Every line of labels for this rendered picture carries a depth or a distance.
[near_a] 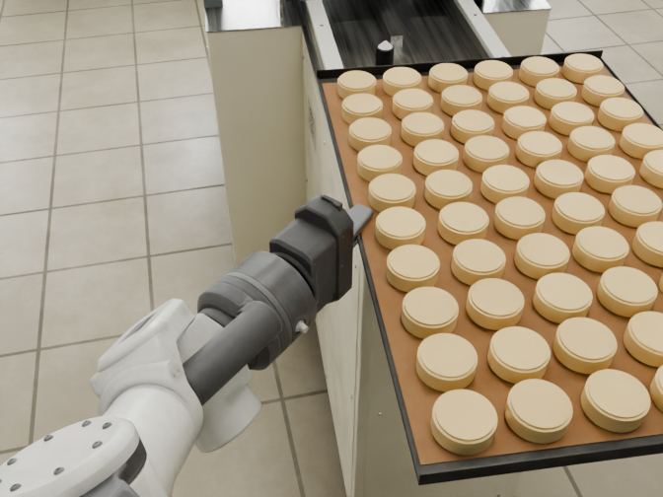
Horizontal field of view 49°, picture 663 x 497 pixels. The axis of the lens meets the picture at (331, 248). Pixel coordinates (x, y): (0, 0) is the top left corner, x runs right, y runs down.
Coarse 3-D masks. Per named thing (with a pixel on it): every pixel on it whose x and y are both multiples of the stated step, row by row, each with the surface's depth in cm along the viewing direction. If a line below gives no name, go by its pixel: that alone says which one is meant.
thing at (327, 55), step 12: (312, 0) 141; (312, 12) 137; (324, 12) 137; (312, 24) 134; (324, 24) 133; (312, 36) 137; (324, 36) 130; (324, 48) 126; (336, 48) 126; (324, 60) 123; (336, 60) 123
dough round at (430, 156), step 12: (420, 144) 83; (432, 144) 83; (444, 144) 83; (420, 156) 81; (432, 156) 81; (444, 156) 81; (456, 156) 81; (420, 168) 81; (432, 168) 80; (444, 168) 80; (456, 168) 82
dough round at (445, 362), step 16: (432, 336) 62; (448, 336) 62; (432, 352) 61; (448, 352) 61; (464, 352) 61; (416, 368) 61; (432, 368) 59; (448, 368) 59; (464, 368) 59; (432, 384) 60; (448, 384) 59; (464, 384) 60
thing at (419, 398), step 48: (336, 96) 94; (384, 96) 94; (432, 96) 94; (576, 96) 94; (624, 96) 94; (480, 192) 79; (528, 192) 79; (432, 240) 74; (384, 288) 69; (528, 288) 69; (480, 336) 64; (480, 384) 61; (576, 384) 61; (576, 432) 57
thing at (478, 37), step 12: (444, 0) 150; (456, 0) 142; (468, 0) 141; (456, 12) 143; (468, 12) 137; (480, 12) 137; (456, 24) 143; (468, 24) 136; (480, 24) 133; (468, 36) 137; (480, 36) 130; (492, 36) 130; (468, 48) 138; (480, 48) 131; (492, 48) 126; (504, 48) 126
